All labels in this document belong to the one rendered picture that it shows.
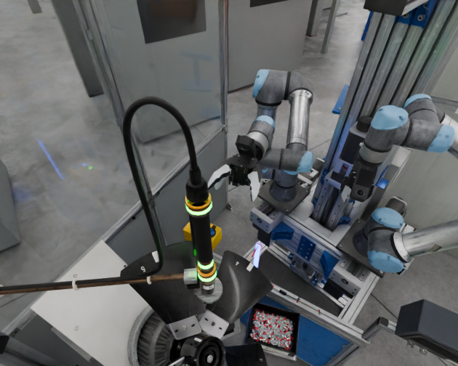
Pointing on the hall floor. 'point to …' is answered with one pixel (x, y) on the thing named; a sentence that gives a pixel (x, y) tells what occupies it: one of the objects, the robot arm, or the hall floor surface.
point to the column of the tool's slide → (16, 353)
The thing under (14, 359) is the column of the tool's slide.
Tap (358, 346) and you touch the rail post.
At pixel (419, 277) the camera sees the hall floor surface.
